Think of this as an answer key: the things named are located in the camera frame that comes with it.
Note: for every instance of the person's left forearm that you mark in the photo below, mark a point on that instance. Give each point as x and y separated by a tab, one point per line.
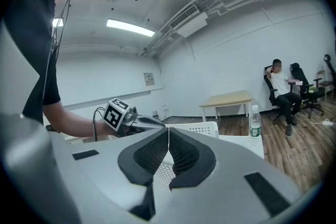
73	120

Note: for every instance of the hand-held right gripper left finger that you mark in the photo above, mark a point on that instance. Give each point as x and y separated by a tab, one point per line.
105	178

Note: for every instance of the white plastic basket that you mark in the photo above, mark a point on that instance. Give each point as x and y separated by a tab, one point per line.
199	128

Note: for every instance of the white ceiling pipes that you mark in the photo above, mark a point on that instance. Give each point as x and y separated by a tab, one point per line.
152	49

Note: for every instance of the black router with antennas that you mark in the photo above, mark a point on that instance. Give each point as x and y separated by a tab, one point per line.
155	113

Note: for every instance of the small green object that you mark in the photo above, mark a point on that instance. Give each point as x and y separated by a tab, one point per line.
312	89

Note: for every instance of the white power strip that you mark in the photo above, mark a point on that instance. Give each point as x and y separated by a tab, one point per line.
326	122

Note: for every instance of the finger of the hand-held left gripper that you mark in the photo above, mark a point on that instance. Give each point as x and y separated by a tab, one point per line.
151	122

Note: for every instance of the black office chair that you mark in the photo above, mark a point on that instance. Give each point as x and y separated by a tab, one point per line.
268	86
299	73
330	68

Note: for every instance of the white ceiling air conditioner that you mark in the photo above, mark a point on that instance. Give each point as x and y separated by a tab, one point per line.
191	23

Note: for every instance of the ceiling light panel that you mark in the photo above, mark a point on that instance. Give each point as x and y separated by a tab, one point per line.
130	27
57	22

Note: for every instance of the wooden table white legs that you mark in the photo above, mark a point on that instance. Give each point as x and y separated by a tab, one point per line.
225	99

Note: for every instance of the grey wall panel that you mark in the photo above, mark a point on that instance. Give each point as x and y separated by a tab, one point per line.
149	79

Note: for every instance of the person's black clothing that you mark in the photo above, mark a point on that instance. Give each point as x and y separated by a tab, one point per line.
29	21

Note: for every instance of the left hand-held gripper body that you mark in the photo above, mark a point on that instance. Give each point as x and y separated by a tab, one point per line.
115	114

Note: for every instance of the clear water bottle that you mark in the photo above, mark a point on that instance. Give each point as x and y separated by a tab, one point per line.
254	123

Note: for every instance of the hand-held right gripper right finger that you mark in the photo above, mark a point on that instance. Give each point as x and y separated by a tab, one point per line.
223	186

